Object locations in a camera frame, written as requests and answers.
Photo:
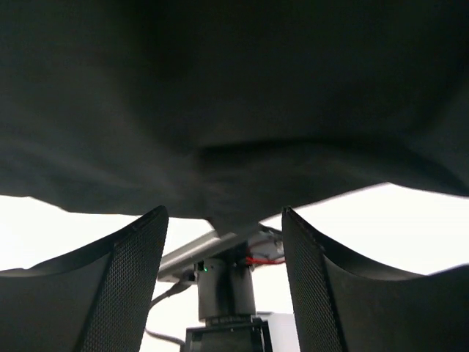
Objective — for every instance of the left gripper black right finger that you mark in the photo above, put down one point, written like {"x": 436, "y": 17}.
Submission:
{"x": 344, "y": 301}

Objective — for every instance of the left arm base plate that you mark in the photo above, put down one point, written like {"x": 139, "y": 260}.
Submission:
{"x": 174, "y": 264}

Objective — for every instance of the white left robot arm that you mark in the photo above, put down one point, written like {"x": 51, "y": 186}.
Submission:
{"x": 255, "y": 288}

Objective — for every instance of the black shorts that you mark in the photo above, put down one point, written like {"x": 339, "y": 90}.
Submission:
{"x": 230, "y": 110}

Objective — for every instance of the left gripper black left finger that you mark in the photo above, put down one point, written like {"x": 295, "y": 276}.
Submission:
{"x": 95, "y": 298}

